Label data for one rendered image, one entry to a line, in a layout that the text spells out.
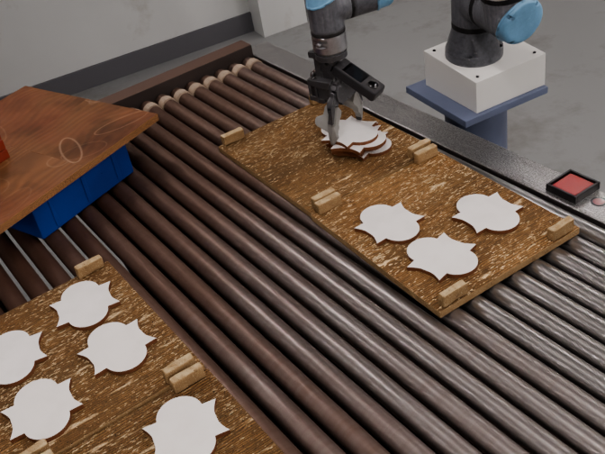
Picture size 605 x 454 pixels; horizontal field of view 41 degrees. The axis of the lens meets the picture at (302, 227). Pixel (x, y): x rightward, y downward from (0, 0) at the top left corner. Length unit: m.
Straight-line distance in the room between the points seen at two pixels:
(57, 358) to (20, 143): 0.69
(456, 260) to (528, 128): 2.31
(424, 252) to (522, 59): 0.80
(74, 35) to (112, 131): 2.86
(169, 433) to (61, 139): 0.93
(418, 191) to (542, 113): 2.22
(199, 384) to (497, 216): 0.67
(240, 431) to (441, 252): 0.52
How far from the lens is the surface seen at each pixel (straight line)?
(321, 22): 1.75
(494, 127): 2.26
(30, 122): 2.16
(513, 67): 2.17
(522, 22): 2.00
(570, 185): 1.76
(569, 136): 3.73
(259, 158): 1.93
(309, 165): 1.87
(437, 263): 1.52
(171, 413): 1.35
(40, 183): 1.87
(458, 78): 2.16
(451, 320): 1.46
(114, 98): 2.37
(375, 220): 1.65
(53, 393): 1.47
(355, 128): 1.89
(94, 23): 4.84
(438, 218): 1.65
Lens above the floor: 1.91
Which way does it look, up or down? 36 degrees down
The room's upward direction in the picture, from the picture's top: 11 degrees counter-clockwise
